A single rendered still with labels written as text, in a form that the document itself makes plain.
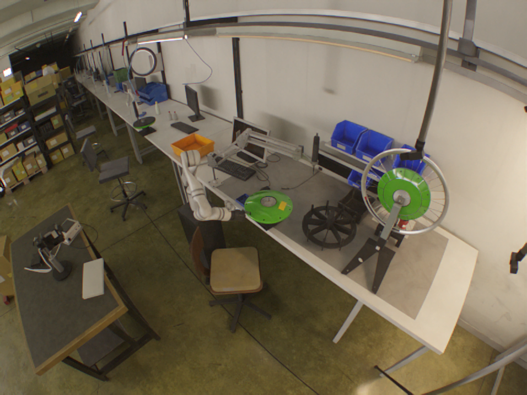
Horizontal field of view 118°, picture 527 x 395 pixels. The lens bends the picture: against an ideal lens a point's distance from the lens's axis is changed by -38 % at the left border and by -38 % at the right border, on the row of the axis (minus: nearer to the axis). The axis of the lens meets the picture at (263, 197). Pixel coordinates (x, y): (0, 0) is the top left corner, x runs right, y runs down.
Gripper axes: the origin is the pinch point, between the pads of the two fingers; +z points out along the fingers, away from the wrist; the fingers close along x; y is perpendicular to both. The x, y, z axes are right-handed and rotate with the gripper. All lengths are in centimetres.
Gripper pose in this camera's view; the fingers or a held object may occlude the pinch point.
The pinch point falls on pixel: (250, 212)
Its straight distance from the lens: 157.3
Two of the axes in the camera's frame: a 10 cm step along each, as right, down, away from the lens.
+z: 6.6, 1.0, 7.5
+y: -4.3, 8.6, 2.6
